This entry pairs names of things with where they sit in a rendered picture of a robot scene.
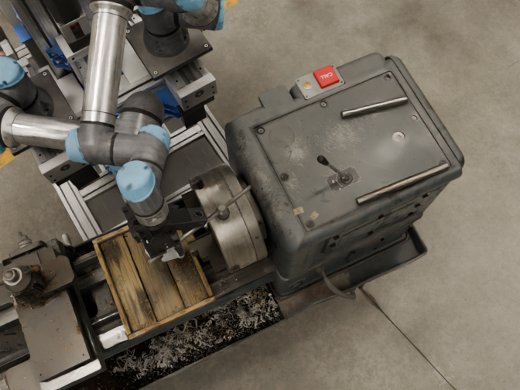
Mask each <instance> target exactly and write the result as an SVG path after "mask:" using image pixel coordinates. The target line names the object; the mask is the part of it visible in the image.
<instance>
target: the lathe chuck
mask: <svg viewBox="0 0 520 390"><path fill-rule="evenodd" d="M199 181H200V182H202V184H203V185H204V186H203V189H201V190H198V189H197V190H195V193H196V195H197V199H198V200H199V202H200V205H201V207H202V208H203V209H204V213H205V214H206V216H207V217H209V216H210V215H212V213H213V212H215V211H216V210H217V209H218V205H219V204H226V203H227V202H228V201H229V200H230V199H232V198H233V197H232V195H231V192H230V190H229V189H228V186H227V184H226V183H225V181H224V179H223V177H222V175H221V174H220V172H219V171H218V170H217V169H216V168H214V169H211V170H209V171H207V172H205V173H202V174H200V175H198V176H195V177H193V178H191V179H189V183H190V187H191V190H193V187H192V185H194V184H196V183H197V182H199ZM227 210H228V216H227V217H226V218H224V219H221V218H219V217H218V216H216V217H215V218H214V219H212V220H211V221H209V222H208V224H209V226H210V229H211V231H210V233H212V234H213V236H214V238H215V241H216V242H217V245H218V247H219V249H220V251H221V254H222V255H223V257H224V260H225V262H226V264H227V270H228V271H229V269H231V268H232V266H234V265H238V267H237V268H236V269H234V270H233V269H232V270H231V271H229V273H233V272H236V271H237V270H239V269H242V268H244V267H246V266H248V265H250V264H253V263H255V262H257V256H256V253H255V248H254V245H253V244H252V241H251V238H250V235H249V233H248V229H247V228H246V225H245V223H244V220H243V218H242V216H241V213H240V211H239V209H238V206H237V204H236V203H235V202H234V203H233V204H232V205H230V206H229V207H227Z"/></svg>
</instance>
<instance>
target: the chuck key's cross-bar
mask: <svg viewBox="0 0 520 390"><path fill-rule="evenodd" d="M251 188H252V186H251V185H248V186H247V187H245V188H244V189H243V190H242V191H241V192H240V193H238V194H237V195H236V196H234V197H233V198H232V199H230V200H229V201H228V202H227V203H226V204H225V206H226V208H227V207H229V206H230V205H232V204H233V203H234V202H235V201H236V200H238V199H239V198H240V197H242V196H243V195H244V194H245V193H247V192H248V191H249V190H250V189H251ZM220 213H221V212H220V211H219V210H216V211H215V212H213V213H212V215H210V216H209V217H208V218H207V223H208V222H209V221H211V220H212V219H214V218H215V217H216V216H217V215H218V214H220ZM207 223H206V224H207ZM199 229H200V227H198V228H192V229H191V230H189V231H188V232H187V233H185V234H184V235H182V236H181V237H180V240H181V241H183V240H185V239H186V238H188V237H189V236H191V234H193V233H194V232H195V231H197V230H199ZM163 255H164V254H162V255H160V256H157V257H155V258H151V259H149V260H148V263H149V264H152V263H153V262H154V261H155V260H157V259H158V258H160V257H161V256H163Z"/></svg>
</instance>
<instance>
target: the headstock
mask: <svg viewBox="0 0 520 390"><path fill-rule="evenodd" d="M336 68H337V71H338V72H339V74H340V75H341V77H342V78H343V80H344V84H343V85H340V86H339V87H335V88H334V89H331V90H329V91H326V92H324V93H322V94H319V95H317V96H315V97H312V98H310V99H307V100H305V98H304V96H303V95H302V93H301V91H300V90H299V88H298V87H297V85H293V86H292V87H291V89H290V90H289V93H290V95H291V96H292V99H293V100H294V102H295V103H293V104H285V103H282V102H280V103H278V104H274V105H273V106H271V107H268V108H264V107H263V106H260V107H258V108H256V109H254V110H252V111H249V112H248V113H246V114H244V115H242V116H240V117H238V118H236V119H234V120H232V121H230V122H228V123H227V124H226V125H225V129H224V132H225V138H226V143H227V153H228V159H229V165H230V168H231V170H232V171H233V173H234V174H235V176H236V177H239V176H240V177H242V178H243V180H244V181H245V182H246V183H247V184H248V185H251V186H252V188H251V191H252V193H253V195H254V197H255V199H256V201H257V203H258V206H259V208H260V210H261V212H262V216H263V218H264V221H265V225H266V229H267V234H268V237H267V238H266V239H264V241H265V245H266V248H267V250H268V252H269V254H270V256H271V258H272V260H273V262H274V264H275V267H276V268H277V270H278V271H279V274H280V275H281V277H283V278H284V279H293V278H295V277H297V276H299V275H302V274H303V273H305V272H307V270H308V269H309V267H310V265H311V264H312V263H313V262H315V261H317V260H319V259H321V258H324V257H326V256H328V255H330V254H332V253H334V252H336V251H339V250H341V249H342V248H345V247H347V246H349V245H352V244H353V243H355V242H357V241H360V240H362V239H364V238H366V237H368V236H370V235H373V234H375V233H377V232H379V231H381V230H383V229H386V228H388V227H390V226H392V225H393V224H397V223H398V222H400V221H403V220H405V219H406V218H408V217H411V216H413V215H415V214H417V213H419V212H422V211H424V210H425V209H426V208H427V207H428V206H429V205H430V204H431V203H432V202H433V201H434V200H435V199H436V198H437V197H438V196H439V194H440V193H441V192H442V191H443V190H444V188H445V187H446V186H447V185H448V184H449V183H450V181H452V180H455V179H457V178H459V177H461V175H462V168H463V166H464V163H465V160H464V154H463V153H462V152H461V150H460V148H459V147H458V145H457V144H456V143H455V141H454V140H453V138H452V136H451V135H450V133H449V132H448V131H447V129H446V127H445V125H444V124H443V123H442V121H441V120H440V118H439V116H438V115H437V113H436V112H435V111H434V109H433V107H432V106H431V104H430V103H429V102H428V100H427V99H426V96H425V95H424V93H423V92H422V91H421V89H420V88H419V86H418V84H417V83H416V82H415V80H414V79H413V77H412V75H411V74H410V72H409V71H408V70H407V68H406V66H405V64H404V63H403V62H402V61H401V59H400V58H398V57H396V56H393V55H389V56H386V57H385V58H384V57H383V56H382V55H381V54H380V53H369V54H368V55H366V56H363V57H360V58H358V59H356V60H353V61H351V62H349V63H346V64H344V65H341V66H339V67H336ZM404 96H406V97H407V98H408V103H406V104H400V105H397V106H394V107H390V108H385V109H381V110H377V111H372V112H368V113H365V114H362V115H355V116H352V117H349V118H342V117H341V115H340V112H341V111H346V110H349V109H352V108H358V107H362V106H365V105H369V104H374V103H378V102H381V101H387V100H391V99H394V98H400V97H404ZM318 156H324V157H325V158H326V159H327V161H328V162H329V164H331V165H332V166H334V167H335V168H337V169H338V170H339V171H341V172H342V173H350V174H351V175H352V177H353V179H352V182H351V183H349V184H345V183H342V182H341V181H340V175H339V174H337V173H336V172H334V171H333V170H332V169H331V168H330V167H328V166H325V165H322V164H320V163H319V162H317V157H318ZM442 163H447V164H448V166H449V169H448V170H446V171H443V172H441V173H438V174H436V175H434V176H431V177H428V178H426V179H424V180H421V181H419V182H417V183H414V184H411V185H409V186H406V187H403V188H402V189H400V190H396V191H394V192H392V193H389V194H386V195H384V196H382V197H379V198H377V199H375V200H372V201H369V202H367V203H365V204H362V205H360V206H358V205H357V203H356V200H355V199H356V198H358V197H361V196H363V195H365V194H367V193H370V192H373V191H375V190H378V189H381V188H382V187H385V186H388V185H390V184H392V183H395V182H398V181H399V180H403V179H405V178H407V177H410V176H413V175H415V174H417V173H421V172H422V171H425V170H427V169H430V168H432V167H434V166H438V165H439V164H442ZM285 202H286V203H288V204H289V205H288V207H285V206H284V205H283V204H284V203H285ZM298 207H303V210H304V213H301V214H297V215H295V212H294V211H293V209H295V208H298ZM314 211H315V212H317V213H318V214H319V216H318V217H317V218H316V219H315V220H313V219H312V218H311V217H310V215H311V214H312V213H313V212H314ZM293 212H294V213H293ZM310 218H311V219H310Z"/></svg>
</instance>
